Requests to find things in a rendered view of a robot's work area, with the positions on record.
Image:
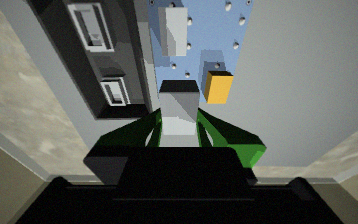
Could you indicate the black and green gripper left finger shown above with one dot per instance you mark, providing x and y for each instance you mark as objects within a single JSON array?
[{"x": 135, "y": 133}]

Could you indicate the yellow rectangular block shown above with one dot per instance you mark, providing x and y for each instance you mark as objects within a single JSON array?
[{"x": 217, "y": 86}]

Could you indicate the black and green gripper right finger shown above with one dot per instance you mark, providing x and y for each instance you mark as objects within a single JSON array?
[{"x": 248, "y": 146}]

